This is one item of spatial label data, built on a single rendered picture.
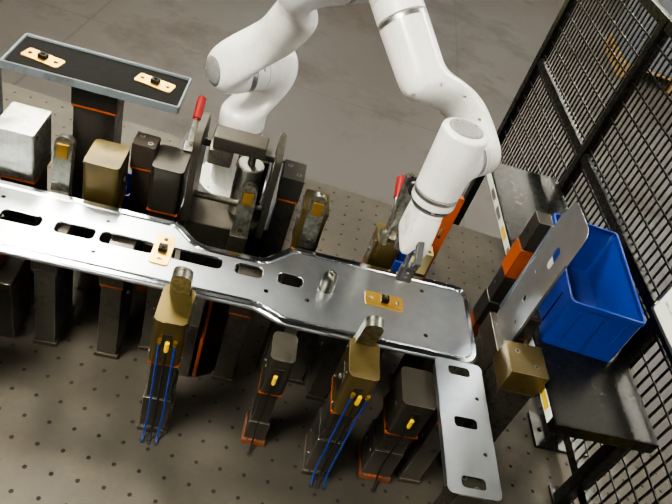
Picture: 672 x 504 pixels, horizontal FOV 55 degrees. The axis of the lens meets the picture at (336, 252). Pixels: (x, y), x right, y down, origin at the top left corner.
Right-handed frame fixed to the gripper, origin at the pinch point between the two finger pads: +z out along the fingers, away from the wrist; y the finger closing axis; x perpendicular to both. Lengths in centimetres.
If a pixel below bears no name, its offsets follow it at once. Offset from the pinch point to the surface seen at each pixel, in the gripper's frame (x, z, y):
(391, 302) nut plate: 1.6, 11.6, 0.2
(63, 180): -70, 10, -12
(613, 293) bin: 51, 2, -9
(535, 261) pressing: 26.6, -5.7, -3.0
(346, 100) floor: 14, 113, -276
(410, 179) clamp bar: -1.1, -9.3, -15.2
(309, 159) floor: -5, 113, -199
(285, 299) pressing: -20.8, 11.8, 6.0
